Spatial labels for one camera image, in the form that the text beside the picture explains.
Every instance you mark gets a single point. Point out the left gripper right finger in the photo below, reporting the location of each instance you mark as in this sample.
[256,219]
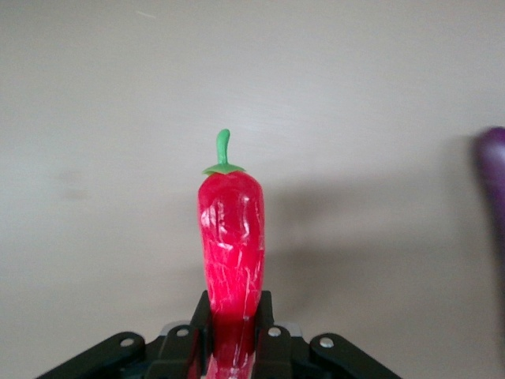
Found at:
[276,347]

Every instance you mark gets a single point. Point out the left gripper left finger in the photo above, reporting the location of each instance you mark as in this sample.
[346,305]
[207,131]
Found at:
[177,347]

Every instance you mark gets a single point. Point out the red chili pepper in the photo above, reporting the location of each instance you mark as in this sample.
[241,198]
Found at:
[233,237]

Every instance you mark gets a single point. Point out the purple eggplant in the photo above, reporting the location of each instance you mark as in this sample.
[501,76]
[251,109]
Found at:
[493,177]

